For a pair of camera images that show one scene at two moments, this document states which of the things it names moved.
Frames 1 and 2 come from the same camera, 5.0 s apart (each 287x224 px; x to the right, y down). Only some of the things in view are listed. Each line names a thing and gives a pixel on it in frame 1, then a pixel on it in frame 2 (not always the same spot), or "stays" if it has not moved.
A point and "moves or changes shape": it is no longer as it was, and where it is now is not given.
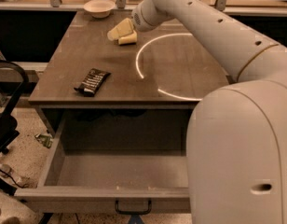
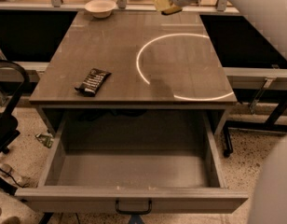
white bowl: (100, 7) stays
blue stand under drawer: (135, 218) stays
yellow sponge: (129, 39) moves or changes shape
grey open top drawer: (115, 161) stays
